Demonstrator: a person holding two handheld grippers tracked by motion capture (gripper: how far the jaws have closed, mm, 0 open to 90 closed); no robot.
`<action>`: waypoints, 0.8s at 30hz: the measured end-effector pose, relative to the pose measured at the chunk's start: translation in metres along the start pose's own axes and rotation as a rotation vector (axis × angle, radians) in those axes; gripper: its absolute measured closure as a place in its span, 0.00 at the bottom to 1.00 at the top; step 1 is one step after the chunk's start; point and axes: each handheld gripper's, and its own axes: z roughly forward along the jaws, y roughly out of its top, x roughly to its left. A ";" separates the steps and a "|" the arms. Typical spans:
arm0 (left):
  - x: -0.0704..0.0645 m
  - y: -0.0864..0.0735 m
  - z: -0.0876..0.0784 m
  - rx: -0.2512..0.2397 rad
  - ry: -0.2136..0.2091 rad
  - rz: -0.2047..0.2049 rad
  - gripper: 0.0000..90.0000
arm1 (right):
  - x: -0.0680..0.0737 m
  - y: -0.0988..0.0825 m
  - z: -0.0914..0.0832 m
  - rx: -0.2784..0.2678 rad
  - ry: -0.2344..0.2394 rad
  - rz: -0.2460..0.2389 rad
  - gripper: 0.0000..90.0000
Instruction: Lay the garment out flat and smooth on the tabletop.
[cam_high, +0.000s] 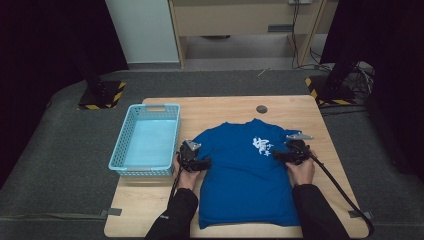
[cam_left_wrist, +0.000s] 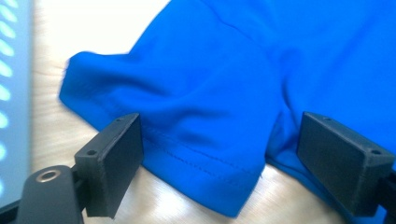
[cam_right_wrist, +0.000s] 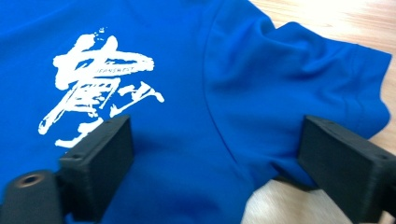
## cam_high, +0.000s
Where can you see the black stand base hazard tape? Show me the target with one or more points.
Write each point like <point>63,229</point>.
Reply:
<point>106,96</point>
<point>333,95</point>

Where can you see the white power strip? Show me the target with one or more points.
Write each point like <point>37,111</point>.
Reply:
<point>300,1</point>

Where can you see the dark curtain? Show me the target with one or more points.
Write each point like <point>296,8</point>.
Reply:
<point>393,66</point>
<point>43,50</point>

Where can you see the person's left hand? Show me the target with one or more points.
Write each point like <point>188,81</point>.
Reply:
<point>186,180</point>

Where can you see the grey round table grommet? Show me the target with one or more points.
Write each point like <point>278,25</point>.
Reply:
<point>261,109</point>

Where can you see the thin pale stick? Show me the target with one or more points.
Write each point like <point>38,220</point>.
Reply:
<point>263,72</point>

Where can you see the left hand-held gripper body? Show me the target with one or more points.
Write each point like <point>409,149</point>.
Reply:
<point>187,156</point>

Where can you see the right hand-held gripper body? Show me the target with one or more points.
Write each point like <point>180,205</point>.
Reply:
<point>298,150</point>

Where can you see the person's right hand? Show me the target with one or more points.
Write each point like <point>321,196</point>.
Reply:
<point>303,173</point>

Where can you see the white cabinet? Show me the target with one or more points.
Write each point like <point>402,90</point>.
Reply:
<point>143,30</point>

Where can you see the black metal stand post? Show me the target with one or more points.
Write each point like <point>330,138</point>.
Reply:
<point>340,75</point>
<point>93,81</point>

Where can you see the blue T-shirt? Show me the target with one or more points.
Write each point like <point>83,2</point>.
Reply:
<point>243,183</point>

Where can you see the grey tape strip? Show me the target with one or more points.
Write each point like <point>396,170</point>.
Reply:
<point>113,212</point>
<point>355,214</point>

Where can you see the light blue plastic basket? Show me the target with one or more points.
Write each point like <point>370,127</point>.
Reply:
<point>150,143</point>

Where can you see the light wooden desk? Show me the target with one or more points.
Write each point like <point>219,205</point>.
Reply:
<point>226,18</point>

